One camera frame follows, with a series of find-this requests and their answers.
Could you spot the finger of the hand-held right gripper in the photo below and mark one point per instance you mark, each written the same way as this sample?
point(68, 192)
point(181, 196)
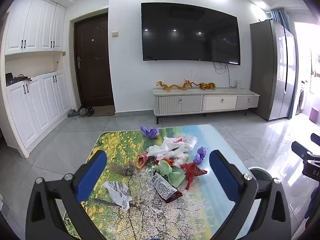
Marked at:
point(301, 150)
point(316, 138)

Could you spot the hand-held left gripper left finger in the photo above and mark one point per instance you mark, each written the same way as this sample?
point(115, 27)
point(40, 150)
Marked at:
point(93, 175)

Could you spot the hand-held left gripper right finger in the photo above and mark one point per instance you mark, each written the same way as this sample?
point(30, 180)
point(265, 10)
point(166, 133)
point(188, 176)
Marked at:
point(222, 177)

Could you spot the white printed wrapper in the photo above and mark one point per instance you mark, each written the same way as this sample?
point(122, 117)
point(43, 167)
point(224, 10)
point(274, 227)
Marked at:
point(117, 191)

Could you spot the red snack wrapper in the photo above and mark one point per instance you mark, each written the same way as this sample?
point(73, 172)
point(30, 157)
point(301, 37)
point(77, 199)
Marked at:
point(192, 171)

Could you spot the grey clear plastic bag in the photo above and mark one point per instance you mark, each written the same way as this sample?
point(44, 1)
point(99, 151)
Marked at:
point(125, 170)

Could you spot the small purple wrapper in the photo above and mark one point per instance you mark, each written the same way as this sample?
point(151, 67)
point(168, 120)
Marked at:
point(200, 154)

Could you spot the round black bin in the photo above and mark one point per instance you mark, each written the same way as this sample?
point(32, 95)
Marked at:
point(260, 171)

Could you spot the white tissue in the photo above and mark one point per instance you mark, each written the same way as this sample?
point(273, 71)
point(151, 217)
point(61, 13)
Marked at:
point(181, 158)

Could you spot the green paper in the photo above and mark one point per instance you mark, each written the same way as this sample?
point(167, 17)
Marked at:
point(172, 177)

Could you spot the dark red labelled packet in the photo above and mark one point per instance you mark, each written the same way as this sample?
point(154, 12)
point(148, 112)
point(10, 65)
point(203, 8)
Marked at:
point(166, 190)

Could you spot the white plastic bag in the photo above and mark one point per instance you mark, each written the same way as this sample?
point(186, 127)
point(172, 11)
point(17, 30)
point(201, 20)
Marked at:
point(165, 148)

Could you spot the person's right hand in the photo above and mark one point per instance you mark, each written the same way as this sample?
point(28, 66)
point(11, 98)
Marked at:
point(316, 195)

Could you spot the purple bucket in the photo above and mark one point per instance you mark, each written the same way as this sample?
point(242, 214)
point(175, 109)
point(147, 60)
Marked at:
point(315, 115)

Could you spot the white washing machine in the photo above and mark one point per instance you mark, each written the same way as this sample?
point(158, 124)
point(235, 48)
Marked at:
point(302, 97)

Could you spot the orange red paper wrapper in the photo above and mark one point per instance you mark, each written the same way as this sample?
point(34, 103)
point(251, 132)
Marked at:
point(141, 161)

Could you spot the black slipper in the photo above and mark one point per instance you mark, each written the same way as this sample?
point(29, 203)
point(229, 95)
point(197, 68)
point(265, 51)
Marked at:
point(90, 110)

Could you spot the large purple plastic bag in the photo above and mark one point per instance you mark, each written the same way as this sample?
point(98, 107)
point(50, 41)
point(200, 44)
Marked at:
point(149, 131)

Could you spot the grey white television stand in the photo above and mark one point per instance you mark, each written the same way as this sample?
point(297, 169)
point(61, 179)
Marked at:
point(200, 102)

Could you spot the grey refrigerator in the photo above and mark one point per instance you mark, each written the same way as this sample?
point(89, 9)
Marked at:
point(272, 72)

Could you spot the white base cabinet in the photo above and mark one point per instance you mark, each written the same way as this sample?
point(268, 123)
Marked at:
point(37, 107)

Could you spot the golden tiger ornament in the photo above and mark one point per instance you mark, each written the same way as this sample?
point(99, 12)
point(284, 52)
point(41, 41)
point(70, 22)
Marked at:
point(207, 86)

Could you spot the small yellow dragon ornament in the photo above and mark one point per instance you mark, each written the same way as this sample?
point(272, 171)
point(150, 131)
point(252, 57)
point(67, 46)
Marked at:
point(187, 83)

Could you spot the long yellow dragon ornament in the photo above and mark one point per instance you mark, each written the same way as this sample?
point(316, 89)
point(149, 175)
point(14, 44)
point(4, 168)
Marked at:
point(170, 87)

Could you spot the dark brown door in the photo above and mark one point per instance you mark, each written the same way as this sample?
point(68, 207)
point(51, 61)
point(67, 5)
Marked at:
point(93, 62)

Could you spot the dark bag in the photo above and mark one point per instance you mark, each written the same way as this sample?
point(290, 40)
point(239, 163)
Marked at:
point(22, 78)

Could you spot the blue curtain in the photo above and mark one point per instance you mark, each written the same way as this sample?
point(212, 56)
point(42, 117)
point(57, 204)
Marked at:
point(280, 17)

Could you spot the black box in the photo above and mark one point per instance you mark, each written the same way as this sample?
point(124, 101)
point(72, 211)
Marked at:
point(9, 80)

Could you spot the gold light switch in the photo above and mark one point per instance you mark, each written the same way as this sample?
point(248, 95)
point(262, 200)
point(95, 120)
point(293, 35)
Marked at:
point(115, 33)

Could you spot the black wall television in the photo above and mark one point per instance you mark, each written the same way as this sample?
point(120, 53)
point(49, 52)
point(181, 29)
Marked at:
point(190, 32)

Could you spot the white wall cabinet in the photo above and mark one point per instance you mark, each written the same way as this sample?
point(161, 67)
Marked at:
point(32, 22)

